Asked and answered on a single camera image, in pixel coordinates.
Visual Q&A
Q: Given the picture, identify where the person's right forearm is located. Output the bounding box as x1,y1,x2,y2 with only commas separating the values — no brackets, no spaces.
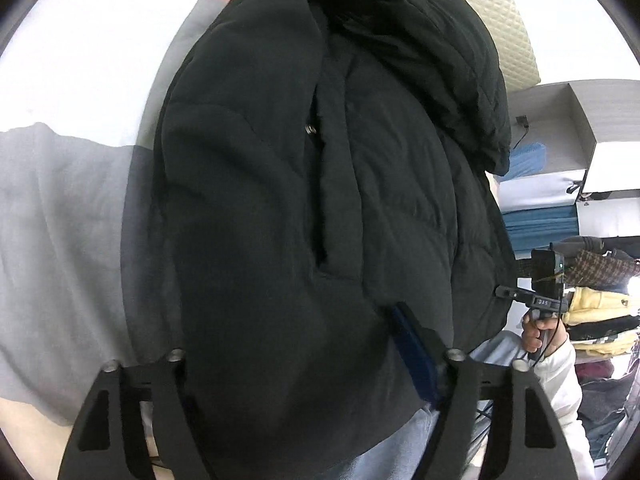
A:
529,337,597,480

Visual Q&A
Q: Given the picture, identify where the blue hanging towel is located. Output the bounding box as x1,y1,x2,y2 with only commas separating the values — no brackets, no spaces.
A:
509,142,547,179

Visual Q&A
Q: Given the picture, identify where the black striped garment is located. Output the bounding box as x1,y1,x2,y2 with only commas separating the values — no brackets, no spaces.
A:
570,316,640,358

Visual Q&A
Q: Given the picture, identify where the checkered patchwork blanket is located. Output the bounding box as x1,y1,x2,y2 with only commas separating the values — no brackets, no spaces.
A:
0,0,301,466

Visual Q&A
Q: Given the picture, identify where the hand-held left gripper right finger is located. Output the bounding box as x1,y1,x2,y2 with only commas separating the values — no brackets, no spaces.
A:
389,302,572,480

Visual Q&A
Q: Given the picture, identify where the grey wall shelf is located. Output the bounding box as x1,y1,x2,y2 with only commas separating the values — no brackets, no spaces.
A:
500,79,640,206

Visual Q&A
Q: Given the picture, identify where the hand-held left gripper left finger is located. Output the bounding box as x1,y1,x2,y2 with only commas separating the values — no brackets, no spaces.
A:
58,349,212,480

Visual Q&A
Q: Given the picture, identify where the cream quilted headboard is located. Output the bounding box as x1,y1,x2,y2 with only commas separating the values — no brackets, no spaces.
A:
419,0,544,95

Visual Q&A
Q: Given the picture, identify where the black puffer jacket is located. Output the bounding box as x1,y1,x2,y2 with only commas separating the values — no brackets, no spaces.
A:
148,0,518,480

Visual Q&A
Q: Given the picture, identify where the person's right hand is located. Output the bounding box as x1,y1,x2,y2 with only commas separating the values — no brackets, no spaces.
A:
520,316,569,361

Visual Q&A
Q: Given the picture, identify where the teal curtain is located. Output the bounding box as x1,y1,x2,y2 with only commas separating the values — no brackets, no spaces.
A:
502,204,582,262

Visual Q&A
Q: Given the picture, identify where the houndstooth garment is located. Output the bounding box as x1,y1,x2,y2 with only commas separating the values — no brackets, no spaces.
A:
567,249,640,288

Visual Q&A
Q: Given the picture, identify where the yellow garment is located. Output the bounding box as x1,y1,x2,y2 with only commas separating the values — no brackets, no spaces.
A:
564,286,640,328

